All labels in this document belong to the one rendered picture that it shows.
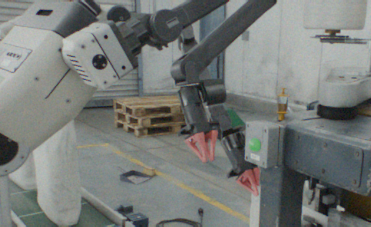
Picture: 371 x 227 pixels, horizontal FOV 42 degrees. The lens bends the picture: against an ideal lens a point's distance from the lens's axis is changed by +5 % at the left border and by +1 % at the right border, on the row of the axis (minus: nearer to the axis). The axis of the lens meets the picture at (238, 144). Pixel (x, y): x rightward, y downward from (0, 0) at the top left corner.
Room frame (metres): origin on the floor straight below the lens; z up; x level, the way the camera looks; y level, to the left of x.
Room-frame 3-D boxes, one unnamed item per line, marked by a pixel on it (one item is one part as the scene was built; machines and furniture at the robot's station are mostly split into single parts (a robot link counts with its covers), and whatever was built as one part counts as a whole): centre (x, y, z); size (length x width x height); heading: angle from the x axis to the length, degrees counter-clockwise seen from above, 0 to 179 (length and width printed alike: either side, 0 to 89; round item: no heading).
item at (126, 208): (2.71, 0.67, 0.35); 0.30 x 0.15 x 0.15; 39
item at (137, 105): (6.94, 1.16, 0.36); 1.20 x 0.82 x 0.14; 125
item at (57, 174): (2.70, 1.07, 0.74); 0.47 x 0.22 x 0.72; 37
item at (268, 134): (1.00, -0.06, 1.29); 0.08 x 0.05 x 0.09; 39
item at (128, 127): (6.97, 1.15, 0.07); 1.20 x 0.82 x 0.14; 127
